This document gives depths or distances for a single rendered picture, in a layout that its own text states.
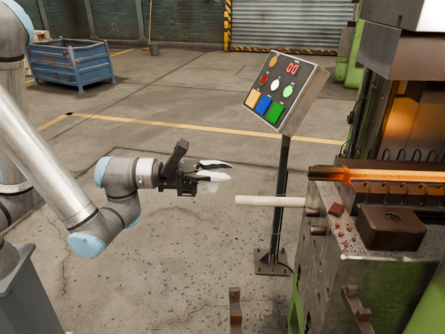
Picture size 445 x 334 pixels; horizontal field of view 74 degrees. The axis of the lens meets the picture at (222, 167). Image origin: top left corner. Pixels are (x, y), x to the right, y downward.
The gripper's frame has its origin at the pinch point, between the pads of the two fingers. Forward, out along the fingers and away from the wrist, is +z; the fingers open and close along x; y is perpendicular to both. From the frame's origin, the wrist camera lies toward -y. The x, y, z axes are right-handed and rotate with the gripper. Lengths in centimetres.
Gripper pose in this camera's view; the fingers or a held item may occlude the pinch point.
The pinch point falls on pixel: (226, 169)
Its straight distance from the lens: 82.6
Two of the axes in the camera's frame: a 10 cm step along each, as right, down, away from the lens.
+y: 0.0, 8.6, 5.1
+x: -0.6, 5.1, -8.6
